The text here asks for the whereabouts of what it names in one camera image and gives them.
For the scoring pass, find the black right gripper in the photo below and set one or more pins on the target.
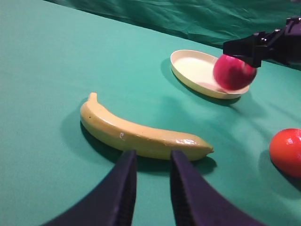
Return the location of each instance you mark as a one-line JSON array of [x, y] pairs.
[[281, 45]]

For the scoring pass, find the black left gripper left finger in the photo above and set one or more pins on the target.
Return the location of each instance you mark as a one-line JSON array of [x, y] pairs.
[[110, 203]]

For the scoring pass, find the green backdrop cloth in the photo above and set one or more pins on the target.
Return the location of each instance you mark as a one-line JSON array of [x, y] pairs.
[[210, 22]]

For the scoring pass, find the green table cloth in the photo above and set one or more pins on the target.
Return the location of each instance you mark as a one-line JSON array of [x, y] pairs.
[[52, 57]]

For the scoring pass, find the red apple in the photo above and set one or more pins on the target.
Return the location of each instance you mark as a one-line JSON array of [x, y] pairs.
[[233, 74]]

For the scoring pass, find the pale yellow plate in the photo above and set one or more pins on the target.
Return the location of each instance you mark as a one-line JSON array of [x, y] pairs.
[[195, 70]]

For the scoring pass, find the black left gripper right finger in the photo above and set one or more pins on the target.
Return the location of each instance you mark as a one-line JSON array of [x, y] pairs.
[[196, 203]]

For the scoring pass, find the yellow banana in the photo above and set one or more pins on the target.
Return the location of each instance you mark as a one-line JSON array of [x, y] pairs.
[[147, 141]]

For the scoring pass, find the orange round fruit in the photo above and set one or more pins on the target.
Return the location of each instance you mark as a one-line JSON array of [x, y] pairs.
[[285, 151]]

